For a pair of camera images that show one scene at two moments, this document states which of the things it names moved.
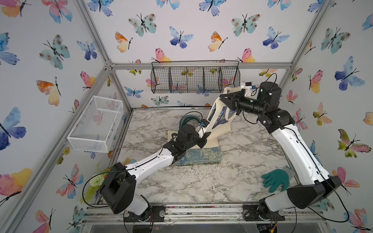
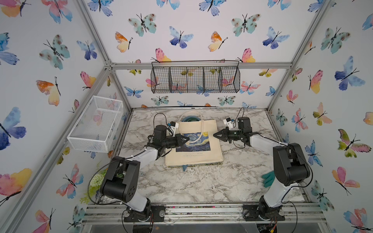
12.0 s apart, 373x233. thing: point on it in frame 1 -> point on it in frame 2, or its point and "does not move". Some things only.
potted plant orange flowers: [95, 182] does not move
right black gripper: [239, 100] -> [225, 132]
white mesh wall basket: [96, 129] does not move
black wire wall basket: [184, 76] does not move
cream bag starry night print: [219, 119] -> [203, 147]
